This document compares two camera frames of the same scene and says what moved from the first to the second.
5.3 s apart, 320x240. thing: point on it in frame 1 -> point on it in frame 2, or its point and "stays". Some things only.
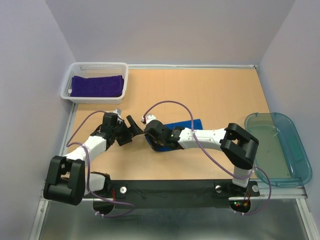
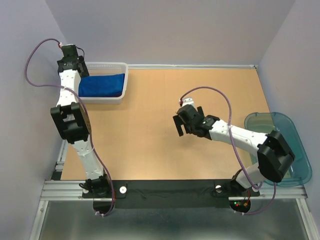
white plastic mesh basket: (97, 69) stays
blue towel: (194, 124) -> (101, 85)
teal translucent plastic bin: (282, 152) stays
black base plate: (175, 194) stays
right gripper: (151, 137) -> (179, 121)
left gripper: (130, 132) -> (81, 60)
